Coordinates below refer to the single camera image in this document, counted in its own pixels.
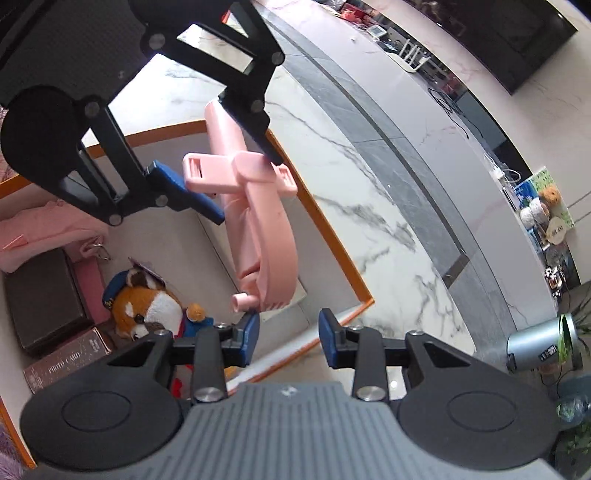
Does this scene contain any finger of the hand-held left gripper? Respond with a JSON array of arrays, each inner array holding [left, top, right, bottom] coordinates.
[[127, 0, 286, 165], [60, 95, 227, 227]]

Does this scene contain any white charger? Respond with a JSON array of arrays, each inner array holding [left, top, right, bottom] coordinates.
[[485, 154, 518, 185]]

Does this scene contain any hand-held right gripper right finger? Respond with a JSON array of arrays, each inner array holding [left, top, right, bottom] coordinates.
[[318, 308, 465, 402]]

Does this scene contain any small bear doll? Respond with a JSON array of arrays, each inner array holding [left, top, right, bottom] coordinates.
[[178, 302, 215, 344]]

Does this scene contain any pink folding fan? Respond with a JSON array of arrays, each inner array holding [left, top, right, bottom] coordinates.
[[182, 99, 300, 313]]

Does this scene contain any silver metal bin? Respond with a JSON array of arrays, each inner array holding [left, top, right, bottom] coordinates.
[[506, 314, 580, 372]]

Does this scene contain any black television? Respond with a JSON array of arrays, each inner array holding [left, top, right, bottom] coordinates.
[[462, 0, 580, 95]]

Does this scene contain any red panda plush toy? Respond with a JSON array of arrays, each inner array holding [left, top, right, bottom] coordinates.
[[104, 258, 185, 342]]

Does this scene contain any white marble television console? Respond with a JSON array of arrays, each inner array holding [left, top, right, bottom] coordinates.
[[277, 0, 578, 333]]

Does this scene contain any white router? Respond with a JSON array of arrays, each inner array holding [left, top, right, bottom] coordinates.
[[396, 39, 432, 75]]

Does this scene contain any orange cardboard box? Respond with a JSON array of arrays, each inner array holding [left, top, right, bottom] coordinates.
[[0, 119, 376, 468]]

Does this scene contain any long-leaf green plant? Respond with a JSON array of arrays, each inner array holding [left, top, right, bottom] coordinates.
[[556, 311, 591, 370]]

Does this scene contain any cow figurine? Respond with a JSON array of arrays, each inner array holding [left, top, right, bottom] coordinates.
[[542, 265, 564, 296]]

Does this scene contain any pink fabric pouch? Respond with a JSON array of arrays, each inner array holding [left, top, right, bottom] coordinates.
[[0, 198, 112, 275]]

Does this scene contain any teddy bear in white pot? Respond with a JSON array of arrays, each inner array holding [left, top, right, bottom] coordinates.
[[519, 182, 561, 229]]

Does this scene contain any clear water jug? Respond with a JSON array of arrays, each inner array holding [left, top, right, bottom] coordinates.
[[556, 392, 591, 428]]

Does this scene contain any dark grey box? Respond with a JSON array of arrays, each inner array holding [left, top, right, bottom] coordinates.
[[4, 249, 95, 358]]

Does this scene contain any round wooden plaque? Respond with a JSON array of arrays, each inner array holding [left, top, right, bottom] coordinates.
[[545, 217, 571, 245]]

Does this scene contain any dark patterned card box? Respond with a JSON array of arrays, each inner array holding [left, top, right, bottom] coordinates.
[[23, 327, 115, 395]]

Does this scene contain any green and blue painting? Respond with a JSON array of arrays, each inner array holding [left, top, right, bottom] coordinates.
[[512, 168, 575, 232]]

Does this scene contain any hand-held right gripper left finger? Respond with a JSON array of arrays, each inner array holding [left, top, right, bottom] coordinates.
[[105, 311, 262, 404]]

